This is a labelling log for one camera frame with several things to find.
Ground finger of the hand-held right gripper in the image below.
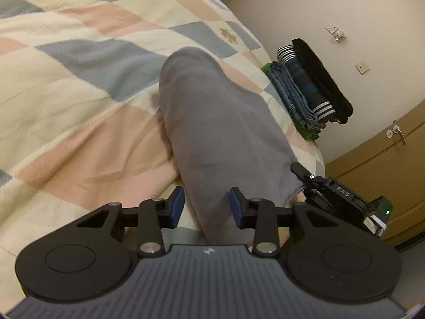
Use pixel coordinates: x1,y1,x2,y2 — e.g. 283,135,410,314
291,162,324,190
305,188,333,211

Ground grey pants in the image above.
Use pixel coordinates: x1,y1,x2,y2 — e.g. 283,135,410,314
158,47,304,244

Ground wooden door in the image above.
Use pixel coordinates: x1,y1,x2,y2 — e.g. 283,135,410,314
324,101,425,250

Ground folded black garment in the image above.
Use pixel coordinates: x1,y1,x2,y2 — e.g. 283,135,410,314
291,38,353,125

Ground folded blue denim garment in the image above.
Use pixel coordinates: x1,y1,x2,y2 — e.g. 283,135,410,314
269,61,328,132

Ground checkered patchwork quilt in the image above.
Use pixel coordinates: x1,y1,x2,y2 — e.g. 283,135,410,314
0,0,326,263

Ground folded navy striped garment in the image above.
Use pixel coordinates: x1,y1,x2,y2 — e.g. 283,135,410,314
277,45,337,128

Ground wall socket with plug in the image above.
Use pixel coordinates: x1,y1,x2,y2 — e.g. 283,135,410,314
326,23,347,43

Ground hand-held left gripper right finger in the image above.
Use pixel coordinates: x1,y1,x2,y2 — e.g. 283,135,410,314
230,187,336,258

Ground metal door handle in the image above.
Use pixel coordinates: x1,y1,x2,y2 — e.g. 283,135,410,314
386,124,406,146

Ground folded green garment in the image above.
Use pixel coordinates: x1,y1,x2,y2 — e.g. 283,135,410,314
261,62,321,140

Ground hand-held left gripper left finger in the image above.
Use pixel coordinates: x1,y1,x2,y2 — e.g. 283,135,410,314
76,186,185,259

